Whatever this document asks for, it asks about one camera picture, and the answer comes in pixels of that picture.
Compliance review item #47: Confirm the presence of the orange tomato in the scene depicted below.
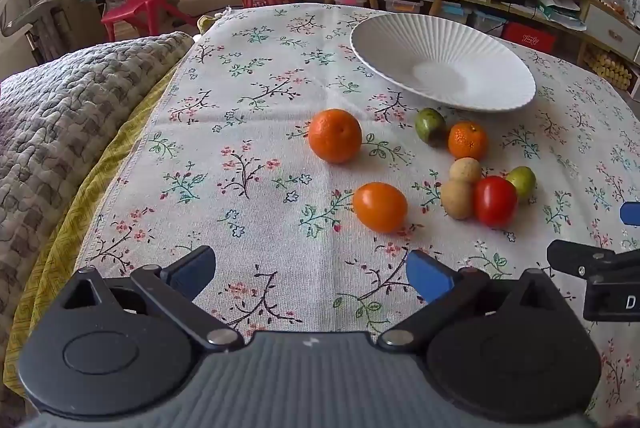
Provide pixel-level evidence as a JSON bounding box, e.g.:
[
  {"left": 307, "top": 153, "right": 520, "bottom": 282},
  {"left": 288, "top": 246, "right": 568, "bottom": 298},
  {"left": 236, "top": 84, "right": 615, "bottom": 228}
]
[{"left": 352, "top": 182, "right": 408, "bottom": 234}]

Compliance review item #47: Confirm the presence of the large beige round fruit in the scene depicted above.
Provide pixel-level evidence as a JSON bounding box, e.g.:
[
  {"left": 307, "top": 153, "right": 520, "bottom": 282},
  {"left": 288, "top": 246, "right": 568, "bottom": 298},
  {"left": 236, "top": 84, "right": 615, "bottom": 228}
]
[{"left": 440, "top": 178, "right": 476, "bottom": 221}]

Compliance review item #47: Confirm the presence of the blue-lidded plastic storage bin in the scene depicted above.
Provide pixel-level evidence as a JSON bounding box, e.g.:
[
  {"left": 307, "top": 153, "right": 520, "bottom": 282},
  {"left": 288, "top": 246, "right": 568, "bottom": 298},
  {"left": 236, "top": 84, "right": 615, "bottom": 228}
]
[{"left": 440, "top": 1, "right": 473, "bottom": 22}]

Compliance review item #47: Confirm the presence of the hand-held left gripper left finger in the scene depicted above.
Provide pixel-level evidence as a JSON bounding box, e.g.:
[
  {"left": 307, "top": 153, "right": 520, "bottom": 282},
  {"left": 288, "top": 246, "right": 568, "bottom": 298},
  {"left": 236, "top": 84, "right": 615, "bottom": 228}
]
[{"left": 62, "top": 245, "right": 245, "bottom": 354}]

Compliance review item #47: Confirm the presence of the red flat box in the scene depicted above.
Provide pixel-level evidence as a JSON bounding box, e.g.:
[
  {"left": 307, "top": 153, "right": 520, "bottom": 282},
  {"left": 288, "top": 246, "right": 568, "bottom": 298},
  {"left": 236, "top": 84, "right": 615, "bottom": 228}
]
[{"left": 501, "top": 22, "right": 558, "bottom": 55}]

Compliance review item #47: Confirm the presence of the small beige round fruit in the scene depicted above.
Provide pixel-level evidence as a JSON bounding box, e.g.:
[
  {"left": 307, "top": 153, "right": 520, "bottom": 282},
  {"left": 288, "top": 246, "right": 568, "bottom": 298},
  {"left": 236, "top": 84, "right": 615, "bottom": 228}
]
[{"left": 449, "top": 157, "right": 482, "bottom": 184}]

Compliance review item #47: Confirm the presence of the large orange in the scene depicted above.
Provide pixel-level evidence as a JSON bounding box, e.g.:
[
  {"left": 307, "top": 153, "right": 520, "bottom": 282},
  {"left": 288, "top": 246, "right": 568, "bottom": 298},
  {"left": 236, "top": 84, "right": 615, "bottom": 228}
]
[{"left": 307, "top": 108, "right": 363, "bottom": 165}]

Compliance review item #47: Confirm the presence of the small dimpled mandarin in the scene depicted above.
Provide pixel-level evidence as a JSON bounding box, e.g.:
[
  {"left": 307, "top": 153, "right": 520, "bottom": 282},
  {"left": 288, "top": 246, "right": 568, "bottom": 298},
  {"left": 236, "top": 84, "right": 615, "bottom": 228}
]
[{"left": 447, "top": 121, "right": 488, "bottom": 160}]

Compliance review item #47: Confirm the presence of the green and white paper bag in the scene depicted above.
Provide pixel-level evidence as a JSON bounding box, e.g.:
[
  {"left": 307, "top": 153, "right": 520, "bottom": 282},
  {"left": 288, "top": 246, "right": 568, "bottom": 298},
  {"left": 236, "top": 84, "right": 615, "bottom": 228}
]
[{"left": 537, "top": 0, "right": 587, "bottom": 29}]

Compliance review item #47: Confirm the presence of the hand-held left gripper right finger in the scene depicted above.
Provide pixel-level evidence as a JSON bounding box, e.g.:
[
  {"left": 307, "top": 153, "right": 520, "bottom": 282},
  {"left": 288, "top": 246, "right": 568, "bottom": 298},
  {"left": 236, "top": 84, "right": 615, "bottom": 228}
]
[{"left": 376, "top": 249, "right": 583, "bottom": 354}]

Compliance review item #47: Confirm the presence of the floral tablecloth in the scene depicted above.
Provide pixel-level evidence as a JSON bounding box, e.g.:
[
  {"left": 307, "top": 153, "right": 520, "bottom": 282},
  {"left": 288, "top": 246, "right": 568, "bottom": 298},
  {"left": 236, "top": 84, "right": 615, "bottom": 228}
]
[{"left": 75, "top": 2, "right": 640, "bottom": 414}]

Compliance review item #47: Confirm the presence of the grey plastic chair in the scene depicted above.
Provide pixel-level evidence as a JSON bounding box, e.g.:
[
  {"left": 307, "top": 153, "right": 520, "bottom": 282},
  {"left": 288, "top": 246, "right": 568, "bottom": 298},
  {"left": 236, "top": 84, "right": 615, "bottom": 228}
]
[{"left": 0, "top": 0, "right": 76, "bottom": 64}]

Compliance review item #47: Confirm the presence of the red tomato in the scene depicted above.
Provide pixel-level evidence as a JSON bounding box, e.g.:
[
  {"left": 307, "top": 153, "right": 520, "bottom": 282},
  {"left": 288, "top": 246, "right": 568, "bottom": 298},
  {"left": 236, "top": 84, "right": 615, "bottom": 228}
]
[{"left": 473, "top": 175, "right": 519, "bottom": 229}]

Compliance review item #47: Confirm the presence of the green round fruit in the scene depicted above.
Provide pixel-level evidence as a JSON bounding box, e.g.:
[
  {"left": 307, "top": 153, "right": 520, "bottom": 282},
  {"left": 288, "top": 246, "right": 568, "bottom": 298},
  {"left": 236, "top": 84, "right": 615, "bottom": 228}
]
[
  {"left": 505, "top": 165, "right": 537, "bottom": 201},
  {"left": 415, "top": 107, "right": 447, "bottom": 145}
]

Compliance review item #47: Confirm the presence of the yellow patterned cloth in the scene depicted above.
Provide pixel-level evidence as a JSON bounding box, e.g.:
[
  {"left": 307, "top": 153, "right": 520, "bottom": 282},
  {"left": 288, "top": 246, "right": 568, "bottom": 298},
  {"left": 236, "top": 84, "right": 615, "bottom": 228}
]
[{"left": 2, "top": 13, "right": 216, "bottom": 399}]

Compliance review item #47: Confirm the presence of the white ribbed plate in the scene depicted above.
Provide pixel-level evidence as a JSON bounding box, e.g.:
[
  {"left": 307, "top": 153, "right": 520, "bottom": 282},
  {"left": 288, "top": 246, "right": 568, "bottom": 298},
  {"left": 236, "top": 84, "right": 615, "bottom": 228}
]
[{"left": 350, "top": 12, "right": 537, "bottom": 113}]

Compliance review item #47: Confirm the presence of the grey quilted blanket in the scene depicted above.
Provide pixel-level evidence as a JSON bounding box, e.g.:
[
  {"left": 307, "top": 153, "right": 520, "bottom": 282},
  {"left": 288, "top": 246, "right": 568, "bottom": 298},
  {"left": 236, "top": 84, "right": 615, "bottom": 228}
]
[{"left": 0, "top": 31, "right": 195, "bottom": 344}]

